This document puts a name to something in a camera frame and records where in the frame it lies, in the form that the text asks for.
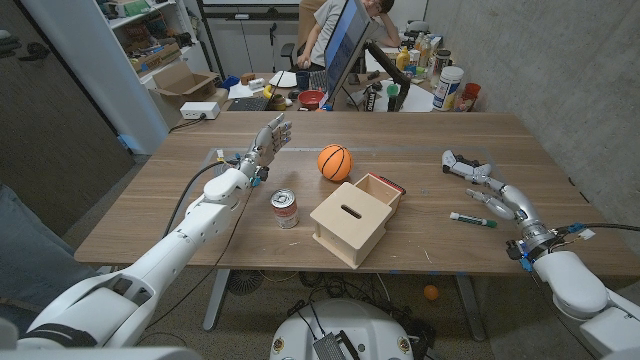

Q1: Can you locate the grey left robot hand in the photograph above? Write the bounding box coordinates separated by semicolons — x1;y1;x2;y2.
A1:
239;113;293;178

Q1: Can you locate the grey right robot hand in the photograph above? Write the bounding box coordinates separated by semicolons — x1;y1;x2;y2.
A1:
465;174;555;247

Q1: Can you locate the green whiteboard marker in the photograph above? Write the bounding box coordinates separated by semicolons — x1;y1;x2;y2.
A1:
448;211;499;230

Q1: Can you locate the red white tin can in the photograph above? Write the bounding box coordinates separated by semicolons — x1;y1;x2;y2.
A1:
270;188;300;230

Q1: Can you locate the light wooden drawer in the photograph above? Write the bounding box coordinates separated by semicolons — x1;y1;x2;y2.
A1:
353;172;407;216

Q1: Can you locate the black laptop keyboard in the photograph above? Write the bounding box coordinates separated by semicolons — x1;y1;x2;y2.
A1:
227;96;271;112

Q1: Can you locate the red bowl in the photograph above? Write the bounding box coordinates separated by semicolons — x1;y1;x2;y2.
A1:
298;89;326;111

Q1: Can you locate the orange mini basketball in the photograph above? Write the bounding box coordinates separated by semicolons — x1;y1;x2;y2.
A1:
317;143;355;182

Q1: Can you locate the white game controller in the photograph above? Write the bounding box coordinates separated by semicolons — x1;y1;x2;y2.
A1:
441;149;494;185

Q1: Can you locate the white power box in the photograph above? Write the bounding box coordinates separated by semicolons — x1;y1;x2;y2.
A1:
179;101;221;121

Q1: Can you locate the open cardboard box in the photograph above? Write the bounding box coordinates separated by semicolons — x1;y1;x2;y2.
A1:
149;60;221;101

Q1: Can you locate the grey table leg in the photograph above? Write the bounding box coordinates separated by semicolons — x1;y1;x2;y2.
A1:
202;269;231;332
454;273;487;342

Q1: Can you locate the light wooden slotted box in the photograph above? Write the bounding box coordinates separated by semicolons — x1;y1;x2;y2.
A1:
309;181;394;270

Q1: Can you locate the red plastic container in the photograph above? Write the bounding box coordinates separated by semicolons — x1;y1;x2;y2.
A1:
454;82;482;112

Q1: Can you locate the black computer monitor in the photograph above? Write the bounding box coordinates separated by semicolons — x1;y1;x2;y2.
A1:
323;0;380;104

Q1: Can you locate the black round fan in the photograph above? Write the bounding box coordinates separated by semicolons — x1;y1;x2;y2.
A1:
227;269;265;296

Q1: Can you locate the seated person in grey shirt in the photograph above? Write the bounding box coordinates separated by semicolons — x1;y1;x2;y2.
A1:
296;0;402;71

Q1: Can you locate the white labelled canister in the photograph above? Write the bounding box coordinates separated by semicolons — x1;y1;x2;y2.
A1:
432;65;465;112

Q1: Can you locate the white shelf unit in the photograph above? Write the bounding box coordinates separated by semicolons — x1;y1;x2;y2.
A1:
22;0;211;155

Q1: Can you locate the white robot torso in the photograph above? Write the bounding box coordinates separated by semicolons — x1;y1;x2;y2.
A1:
269;298;415;360

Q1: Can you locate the person in blue jeans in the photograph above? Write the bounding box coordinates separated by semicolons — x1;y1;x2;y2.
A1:
0;182;99;331

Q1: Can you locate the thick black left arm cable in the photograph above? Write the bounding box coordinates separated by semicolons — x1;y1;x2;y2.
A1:
162;159;241;239

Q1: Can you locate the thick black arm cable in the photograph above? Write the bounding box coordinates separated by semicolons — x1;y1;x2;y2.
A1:
162;159;241;239
554;222;640;234

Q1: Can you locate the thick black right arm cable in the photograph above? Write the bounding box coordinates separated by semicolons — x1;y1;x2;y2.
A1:
554;222;640;234

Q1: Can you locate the black floor cable bundle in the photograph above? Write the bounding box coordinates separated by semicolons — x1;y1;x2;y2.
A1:
287;272;396;321

